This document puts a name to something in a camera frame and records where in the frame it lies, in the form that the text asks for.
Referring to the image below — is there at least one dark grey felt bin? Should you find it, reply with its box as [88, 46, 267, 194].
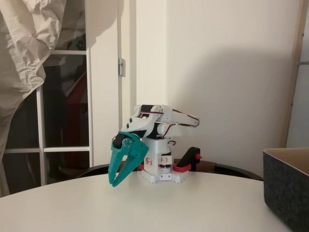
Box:
[262, 147, 309, 232]

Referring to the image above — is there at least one white glazed door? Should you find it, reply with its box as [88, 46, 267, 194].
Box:
[3, 0, 121, 194]

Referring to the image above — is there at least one metal door hinge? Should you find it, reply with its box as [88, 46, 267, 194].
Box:
[117, 58, 126, 77]

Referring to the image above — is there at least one dark curved chair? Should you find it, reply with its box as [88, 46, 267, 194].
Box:
[77, 158, 264, 182]

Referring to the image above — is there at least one beige crumpled curtain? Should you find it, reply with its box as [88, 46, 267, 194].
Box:
[0, 0, 86, 198]

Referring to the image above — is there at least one wood framed frosted panel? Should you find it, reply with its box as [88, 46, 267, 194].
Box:
[279, 0, 309, 148]

